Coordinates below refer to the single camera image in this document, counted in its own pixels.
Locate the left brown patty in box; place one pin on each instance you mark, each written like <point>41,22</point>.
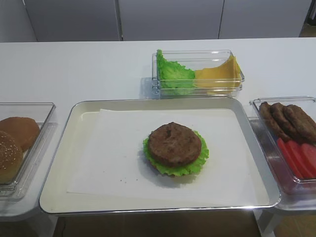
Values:
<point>270,122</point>

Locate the sesame top bun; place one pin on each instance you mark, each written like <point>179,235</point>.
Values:
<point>11,157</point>

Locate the middle red tomato slice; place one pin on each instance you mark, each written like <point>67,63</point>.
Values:
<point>295,149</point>

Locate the middle brown patty in box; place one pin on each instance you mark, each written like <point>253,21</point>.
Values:
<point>289,131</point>

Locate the clear box with buns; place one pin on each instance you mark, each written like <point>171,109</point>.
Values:
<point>43,114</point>

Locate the silver metal tray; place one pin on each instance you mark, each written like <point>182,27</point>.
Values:
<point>56,199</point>

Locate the plain brown bun half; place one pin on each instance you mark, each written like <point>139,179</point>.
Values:
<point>24,130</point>

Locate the yellow cheese slice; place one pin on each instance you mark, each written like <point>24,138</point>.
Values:
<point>224,79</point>

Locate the left red tomato slice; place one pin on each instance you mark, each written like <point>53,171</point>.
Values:
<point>289,158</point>

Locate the clear box with lettuce cheese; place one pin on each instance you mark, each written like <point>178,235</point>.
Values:
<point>194,60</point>

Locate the brown burger patty on lettuce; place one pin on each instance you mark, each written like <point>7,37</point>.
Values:
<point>174,145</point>

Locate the brown patty in box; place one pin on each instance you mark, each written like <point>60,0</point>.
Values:
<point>270,122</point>
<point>289,131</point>
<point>302,122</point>

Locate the clear box with patties tomatoes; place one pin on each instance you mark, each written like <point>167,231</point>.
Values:
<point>285,178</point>

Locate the white parchment paper sheet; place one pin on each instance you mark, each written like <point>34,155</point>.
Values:
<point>112,162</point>

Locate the red tomato slice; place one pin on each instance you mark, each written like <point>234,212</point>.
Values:
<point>289,158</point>
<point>295,149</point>
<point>309,156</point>

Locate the right red tomato slice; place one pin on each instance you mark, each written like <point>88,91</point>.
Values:
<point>309,156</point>

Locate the green lettuce leaf under patty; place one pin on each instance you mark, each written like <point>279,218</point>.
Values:
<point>192,168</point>

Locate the right brown patty in box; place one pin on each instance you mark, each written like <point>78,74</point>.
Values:
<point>302,122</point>

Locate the green lettuce leaf in box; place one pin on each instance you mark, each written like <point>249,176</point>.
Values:
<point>175,79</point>

